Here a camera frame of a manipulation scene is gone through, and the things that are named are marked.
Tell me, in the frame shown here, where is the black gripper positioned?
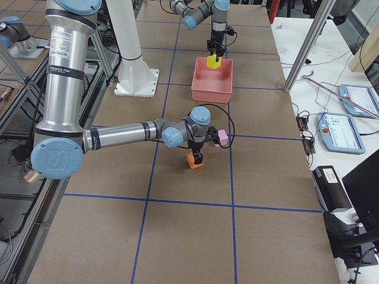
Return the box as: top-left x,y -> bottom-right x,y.
207,30 -> 226,62
188,140 -> 204,164

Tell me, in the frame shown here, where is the orange foam block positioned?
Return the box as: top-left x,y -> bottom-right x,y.
187,153 -> 203,169

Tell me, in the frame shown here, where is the yellow foam block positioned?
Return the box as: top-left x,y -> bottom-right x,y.
206,54 -> 222,69

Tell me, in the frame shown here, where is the pink foam block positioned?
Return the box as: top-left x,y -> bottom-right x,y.
218,129 -> 229,146

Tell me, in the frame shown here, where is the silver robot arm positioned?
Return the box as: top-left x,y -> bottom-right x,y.
169,0 -> 235,69
31,1 -> 211,179

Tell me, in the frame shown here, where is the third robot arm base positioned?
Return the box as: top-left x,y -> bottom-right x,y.
1,16 -> 50,60

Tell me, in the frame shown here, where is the pink plastic bin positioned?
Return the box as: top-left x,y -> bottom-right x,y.
191,57 -> 233,104

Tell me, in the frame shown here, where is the reacher stick with hook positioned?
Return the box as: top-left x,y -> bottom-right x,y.
301,74 -> 379,117

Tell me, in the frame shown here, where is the black box with label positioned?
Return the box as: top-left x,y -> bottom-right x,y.
312,166 -> 352,213

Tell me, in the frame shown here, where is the near teach pendant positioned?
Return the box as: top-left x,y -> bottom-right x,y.
317,112 -> 366,154

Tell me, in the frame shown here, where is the teach pendant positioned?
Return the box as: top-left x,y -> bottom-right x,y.
339,84 -> 378,118
317,112 -> 366,154

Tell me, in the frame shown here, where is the far teach pendant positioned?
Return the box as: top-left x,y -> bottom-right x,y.
339,84 -> 378,118

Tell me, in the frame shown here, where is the black monitor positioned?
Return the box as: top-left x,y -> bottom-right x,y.
342,150 -> 378,231

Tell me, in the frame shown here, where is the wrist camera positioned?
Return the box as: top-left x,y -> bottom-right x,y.
224,25 -> 236,36
205,126 -> 220,145

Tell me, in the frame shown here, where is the aluminium frame post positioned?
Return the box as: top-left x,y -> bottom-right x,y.
284,0 -> 336,93

